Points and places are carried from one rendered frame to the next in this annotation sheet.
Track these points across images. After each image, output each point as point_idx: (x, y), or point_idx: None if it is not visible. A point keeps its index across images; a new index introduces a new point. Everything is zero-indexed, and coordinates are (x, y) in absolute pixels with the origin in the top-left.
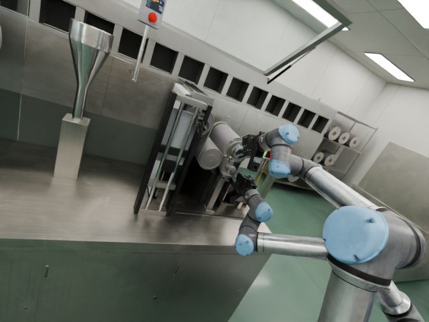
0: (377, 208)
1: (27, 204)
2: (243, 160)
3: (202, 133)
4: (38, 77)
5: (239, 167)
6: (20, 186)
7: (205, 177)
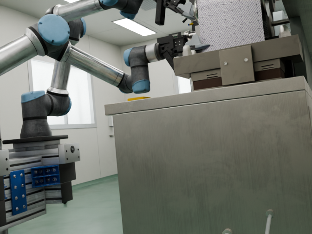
0: (61, 6)
1: None
2: (197, 17)
3: (185, 18)
4: None
5: (199, 29)
6: None
7: None
